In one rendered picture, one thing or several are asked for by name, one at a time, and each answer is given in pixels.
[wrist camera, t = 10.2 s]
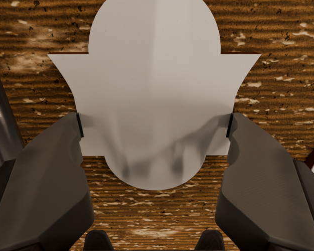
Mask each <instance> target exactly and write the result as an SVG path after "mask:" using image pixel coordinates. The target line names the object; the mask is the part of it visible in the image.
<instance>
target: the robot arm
mask: <svg viewBox="0 0 314 251"><path fill-rule="evenodd" d="M82 137H84V134H83V129H82V124H81V120H80V115H79V113H75V112H71V113H68V114H66V115H65V116H64V117H62V118H61V119H60V120H58V121H57V122H55V123H54V124H53V125H51V126H50V127H48V128H47V129H46V130H44V131H43V132H42V133H40V134H39V135H38V136H36V137H35V138H34V139H33V140H32V141H31V142H30V143H29V144H28V145H27V146H26V147H25V148H24V149H23V150H22V151H21V152H20V153H19V154H18V156H17V157H16V158H15V159H13V160H7V161H5V162H4V163H3V164H2V165H1V166H0V251H69V250H70V248H71V247H72V246H73V245H74V244H75V243H76V242H77V241H78V239H79V238H80V237H81V236H82V235H83V234H84V233H85V232H86V231H87V230H88V229H89V228H90V227H91V226H92V224H93V223H94V219H95V216H94V210H93V204H92V198H91V194H90V190H89V186H88V182H87V178H86V174H85V170H84V169H83V168H82V167H80V165H81V163H82V162H83V156H82V152H81V148H80V144H79V142H80V140H81V138H82ZM226 137H227V138H228V139H229V141H230V146H229V150H228V154H227V159H226V160H227V162H228V164H229V167H227V168H226V169H225V171H224V174H223V179H222V183H221V187H220V191H219V195H218V199H217V205H216V211H215V216H214V218H215V222H216V224H217V225H218V227H219V228H220V229H221V230H222V231H223V232H224V233H225V234H226V235H227V236H228V237H229V238H230V239H231V240H232V242H233V243H234V244H235V245H236V246H237V247H238V248H239V250H240V251H314V173H313V172H312V171H311V169H310V168H309V167H308V166H307V165H306V164H305V163H304V162H303V161H300V160H295V159H293V158H292V156H291V155H290V154H289V153H288V152H287V150H286V149H285V148H284V147H283V146H282V145H281V144H280V143H279V142H278V141H277V140H276V139H275V138H273V137H272V136H271V135H270V134H269V133H267V132H266V131H265V130H263V129H262V128H260V127H259V126H258V125H256V124H255V123H254V122H252V121H251V120H250V119H248V118H247V117H246V116H244V115H243V114H241V113H231V115H230V120H229V124H228V129H227V134H226ZM83 251H115V250H114V248H113V246H112V244H111V242H110V240H109V238H108V236H107V234H106V232H105V231H104V230H91V231H90V232H88V234H87V235H86V237H85V242H84V247H83ZM128 251H226V250H225V246H224V240H223V235H222V234H221V233H220V232H219V231H218V230H205V231H203V233H202V235H201V237H200V239H199V241H198V243H197V245H196V247H195V249H194V250H128Z"/></svg>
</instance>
